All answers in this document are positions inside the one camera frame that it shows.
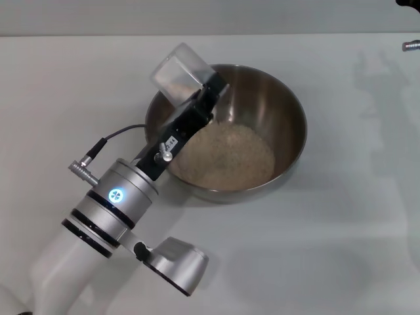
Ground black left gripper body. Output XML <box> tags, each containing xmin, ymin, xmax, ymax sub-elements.
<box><xmin>136</xmin><ymin>94</ymin><xmax>214</xmax><ymax>182</ymax></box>

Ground clear plastic measuring cup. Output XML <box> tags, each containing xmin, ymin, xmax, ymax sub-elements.
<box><xmin>149</xmin><ymin>42</ymin><xmax>214</xmax><ymax>109</ymax></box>

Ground white rice grains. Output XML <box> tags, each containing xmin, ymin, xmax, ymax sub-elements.
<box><xmin>167</xmin><ymin>123</ymin><xmax>276</xmax><ymax>191</ymax></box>

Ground stainless steel mixing bowl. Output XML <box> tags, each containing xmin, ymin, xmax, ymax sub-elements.
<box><xmin>144</xmin><ymin>64</ymin><xmax>308</xmax><ymax>204</ymax></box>

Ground left gripper cable with plug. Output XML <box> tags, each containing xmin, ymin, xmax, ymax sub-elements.
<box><xmin>67</xmin><ymin>123</ymin><xmax>148</xmax><ymax>188</ymax></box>

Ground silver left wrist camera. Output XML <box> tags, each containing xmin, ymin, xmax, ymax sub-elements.
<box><xmin>133</xmin><ymin>236</ymin><xmax>210</xmax><ymax>298</ymax></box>

